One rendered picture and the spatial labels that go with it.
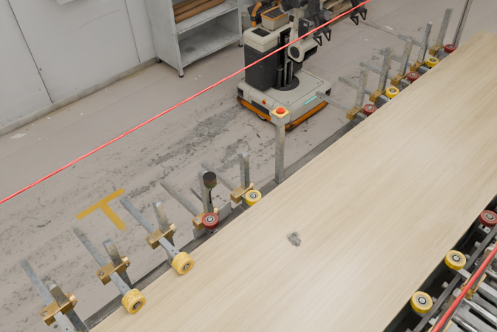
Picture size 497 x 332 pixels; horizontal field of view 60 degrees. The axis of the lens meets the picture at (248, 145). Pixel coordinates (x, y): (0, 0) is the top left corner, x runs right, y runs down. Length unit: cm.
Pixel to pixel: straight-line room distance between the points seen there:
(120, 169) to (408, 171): 234
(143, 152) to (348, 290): 244
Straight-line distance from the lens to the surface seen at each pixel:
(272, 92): 392
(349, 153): 246
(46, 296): 204
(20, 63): 435
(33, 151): 428
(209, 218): 213
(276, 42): 374
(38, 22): 429
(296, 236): 205
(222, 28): 527
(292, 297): 191
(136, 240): 328
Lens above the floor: 259
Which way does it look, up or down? 43 degrees down
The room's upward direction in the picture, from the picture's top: 3 degrees counter-clockwise
